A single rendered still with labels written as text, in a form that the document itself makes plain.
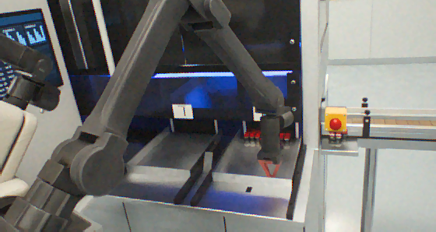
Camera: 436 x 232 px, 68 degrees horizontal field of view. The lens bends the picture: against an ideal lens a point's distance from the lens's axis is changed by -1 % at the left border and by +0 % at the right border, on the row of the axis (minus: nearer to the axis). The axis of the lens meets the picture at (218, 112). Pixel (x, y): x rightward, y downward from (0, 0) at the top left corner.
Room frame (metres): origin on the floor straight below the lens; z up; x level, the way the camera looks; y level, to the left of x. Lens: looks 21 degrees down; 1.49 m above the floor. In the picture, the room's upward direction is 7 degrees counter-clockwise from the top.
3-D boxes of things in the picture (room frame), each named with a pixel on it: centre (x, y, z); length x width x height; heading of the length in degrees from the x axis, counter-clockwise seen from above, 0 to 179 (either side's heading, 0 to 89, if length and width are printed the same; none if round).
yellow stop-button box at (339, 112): (1.06, -0.41, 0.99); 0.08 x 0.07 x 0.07; 158
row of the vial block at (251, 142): (1.12, -0.17, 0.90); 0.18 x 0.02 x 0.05; 68
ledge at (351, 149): (1.09, -0.44, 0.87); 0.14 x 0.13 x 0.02; 158
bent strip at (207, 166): (0.96, 0.08, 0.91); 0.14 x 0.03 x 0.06; 159
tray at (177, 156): (1.16, 0.18, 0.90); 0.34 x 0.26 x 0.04; 158
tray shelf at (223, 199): (1.04, 0.05, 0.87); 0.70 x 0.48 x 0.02; 68
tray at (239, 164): (1.04, -0.14, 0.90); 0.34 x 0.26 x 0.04; 158
